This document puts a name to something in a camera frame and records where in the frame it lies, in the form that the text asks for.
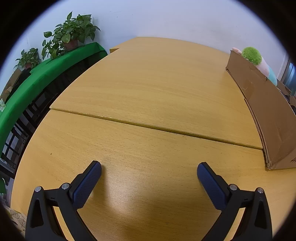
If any wooden desktop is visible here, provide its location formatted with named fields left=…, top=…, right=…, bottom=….
left=10, top=37, right=296, bottom=241

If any pink pig plush teal shirt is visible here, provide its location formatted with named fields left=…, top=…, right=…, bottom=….
left=231, top=47, right=278, bottom=85

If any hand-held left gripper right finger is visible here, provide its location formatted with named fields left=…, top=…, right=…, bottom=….
left=197, top=162, right=273, bottom=241

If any large cardboard box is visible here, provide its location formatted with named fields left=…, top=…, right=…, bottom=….
left=226, top=50, right=296, bottom=171

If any small potted green plant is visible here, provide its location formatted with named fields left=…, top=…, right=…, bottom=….
left=14, top=48, right=41, bottom=70

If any glass door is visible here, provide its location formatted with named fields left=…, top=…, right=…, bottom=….
left=279, top=56, right=296, bottom=95

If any black metal rack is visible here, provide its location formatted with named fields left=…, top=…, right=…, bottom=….
left=0, top=50, right=108, bottom=183

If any leaf print bag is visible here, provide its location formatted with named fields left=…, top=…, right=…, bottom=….
left=5, top=207, right=27, bottom=232

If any green fuzzy ball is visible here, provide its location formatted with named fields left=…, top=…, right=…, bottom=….
left=241, top=47, right=262, bottom=66

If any small cardboard box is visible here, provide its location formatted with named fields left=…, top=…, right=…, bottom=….
left=0, top=68, right=22, bottom=102

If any large potted green plant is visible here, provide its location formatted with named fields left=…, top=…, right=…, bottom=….
left=42, top=11, right=101, bottom=59

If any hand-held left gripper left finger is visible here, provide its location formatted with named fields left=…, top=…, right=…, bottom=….
left=25, top=160, right=102, bottom=241

